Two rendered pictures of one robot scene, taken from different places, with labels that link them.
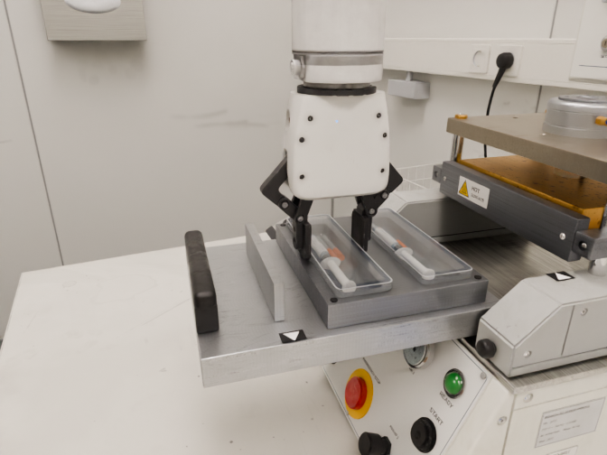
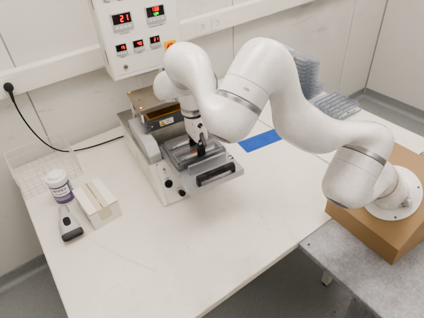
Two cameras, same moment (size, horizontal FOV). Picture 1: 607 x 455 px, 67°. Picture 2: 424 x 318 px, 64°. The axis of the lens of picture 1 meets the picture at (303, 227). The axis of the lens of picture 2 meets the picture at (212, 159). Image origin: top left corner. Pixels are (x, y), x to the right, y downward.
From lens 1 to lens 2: 1.26 m
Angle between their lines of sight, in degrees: 82
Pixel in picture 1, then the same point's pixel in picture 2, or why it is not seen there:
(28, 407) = (216, 282)
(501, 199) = (177, 116)
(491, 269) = (171, 136)
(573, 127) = not seen: hidden behind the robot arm
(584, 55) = (118, 72)
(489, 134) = (161, 105)
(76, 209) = not seen: outside the picture
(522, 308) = not seen: hidden behind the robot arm
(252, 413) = (202, 214)
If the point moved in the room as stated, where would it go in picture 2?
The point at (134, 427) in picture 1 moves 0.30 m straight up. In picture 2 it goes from (216, 242) to (211, 184)
